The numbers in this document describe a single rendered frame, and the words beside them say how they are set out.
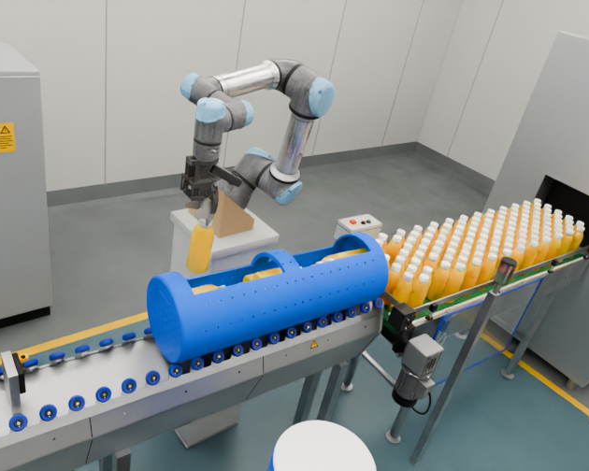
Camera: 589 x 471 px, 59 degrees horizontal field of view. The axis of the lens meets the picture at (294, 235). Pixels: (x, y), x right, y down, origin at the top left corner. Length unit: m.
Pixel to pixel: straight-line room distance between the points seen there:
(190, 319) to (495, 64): 5.46
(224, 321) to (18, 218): 1.61
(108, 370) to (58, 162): 2.78
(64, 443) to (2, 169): 1.53
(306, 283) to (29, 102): 1.60
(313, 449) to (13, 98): 2.01
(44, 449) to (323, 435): 0.77
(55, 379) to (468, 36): 5.89
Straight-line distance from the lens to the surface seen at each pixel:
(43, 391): 1.76
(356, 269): 1.96
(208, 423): 2.71
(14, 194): 2.93
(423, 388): 2.33
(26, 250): 3.11
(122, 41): 4.25
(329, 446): 1.54
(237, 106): 1.48
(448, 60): 6.89
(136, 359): 1.83
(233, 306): 1.66
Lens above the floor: 2.21
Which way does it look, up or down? 30 degrees down
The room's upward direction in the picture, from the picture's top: 12 degrees clockwise
